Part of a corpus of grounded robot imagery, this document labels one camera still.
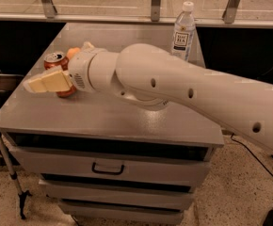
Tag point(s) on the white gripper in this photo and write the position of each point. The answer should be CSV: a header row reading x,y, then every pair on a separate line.
x,y
77,69

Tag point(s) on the red coke can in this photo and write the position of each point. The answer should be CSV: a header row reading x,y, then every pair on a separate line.
x,y
58,58

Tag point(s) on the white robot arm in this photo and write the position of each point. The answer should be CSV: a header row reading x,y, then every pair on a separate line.
x,y
147,76

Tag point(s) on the orange fruit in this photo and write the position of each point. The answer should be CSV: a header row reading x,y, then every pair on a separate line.
x,y
73,51

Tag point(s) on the grey drawer cabinet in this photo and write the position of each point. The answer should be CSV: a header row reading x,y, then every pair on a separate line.
x,y
166,153

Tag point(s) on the clear water bottle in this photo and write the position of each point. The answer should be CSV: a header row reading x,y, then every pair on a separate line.
x,y
183,32

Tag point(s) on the metal tripod leg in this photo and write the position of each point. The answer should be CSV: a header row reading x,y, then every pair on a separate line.
x,y
14,177

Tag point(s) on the metal window railing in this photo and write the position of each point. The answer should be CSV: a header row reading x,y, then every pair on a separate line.
x,y
245,13

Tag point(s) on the black drawer handle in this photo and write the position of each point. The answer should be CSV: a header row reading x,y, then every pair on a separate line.
x,y
107,170

